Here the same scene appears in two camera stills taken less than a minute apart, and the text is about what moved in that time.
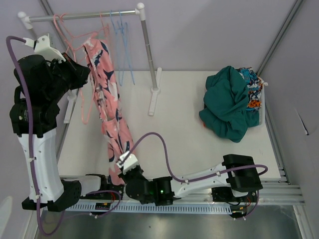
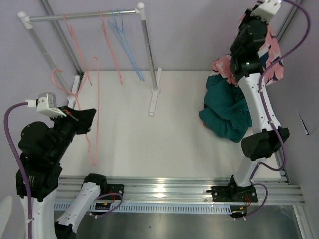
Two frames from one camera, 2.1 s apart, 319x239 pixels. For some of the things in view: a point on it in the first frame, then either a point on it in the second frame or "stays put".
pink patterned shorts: (118, 140) → (271, 50)
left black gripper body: (69, 74) → (72, 123)
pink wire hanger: (88, 36) → (78, 97)
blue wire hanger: (120, 34) → (119, 31)
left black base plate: (109, 195) stays put
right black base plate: (225, 194) stays put
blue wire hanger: (122, 42) → (121, 29)
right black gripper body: (137, 174) → (247, 18)
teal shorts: (226, 99) stays put
